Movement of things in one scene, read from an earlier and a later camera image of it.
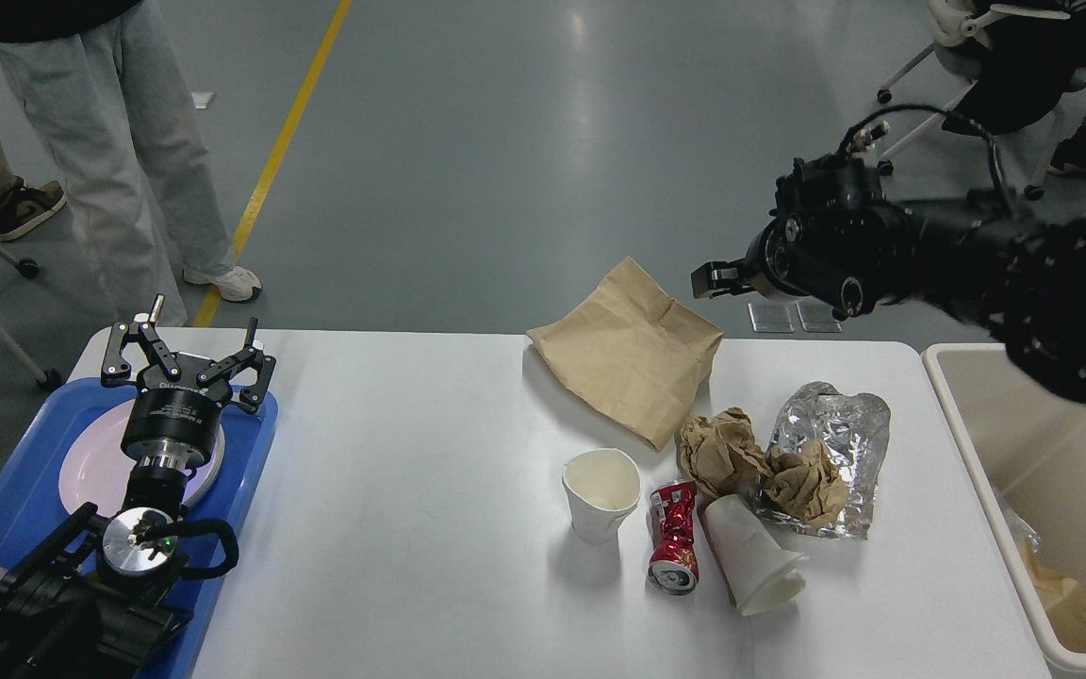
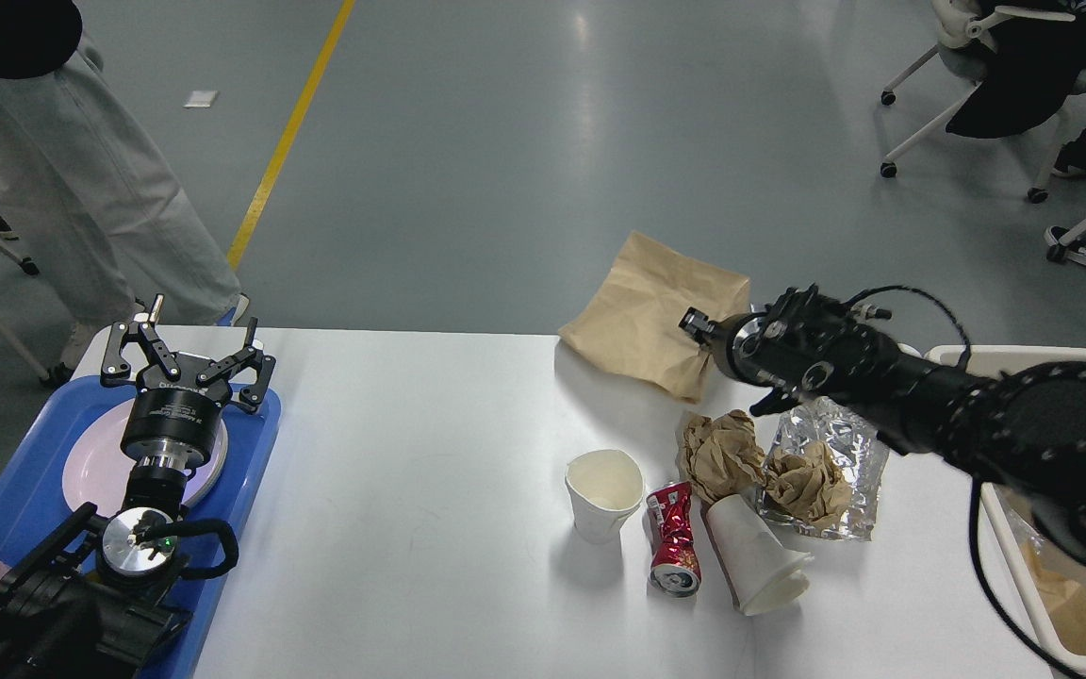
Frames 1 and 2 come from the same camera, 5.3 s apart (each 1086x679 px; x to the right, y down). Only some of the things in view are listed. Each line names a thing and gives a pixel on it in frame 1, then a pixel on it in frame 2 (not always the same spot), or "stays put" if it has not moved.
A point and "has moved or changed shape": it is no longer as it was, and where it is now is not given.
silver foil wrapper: (855, 427) stays put
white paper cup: (601, 488) stays put
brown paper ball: (720, 454) stays put
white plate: (95, 470) stays put
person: (138, 191) to (95, 220)
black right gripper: (798, 255) to (743, 343)
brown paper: (804, 484) stays put
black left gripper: (177, 423) stays put
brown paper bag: (630, 354) has moved or changed shape
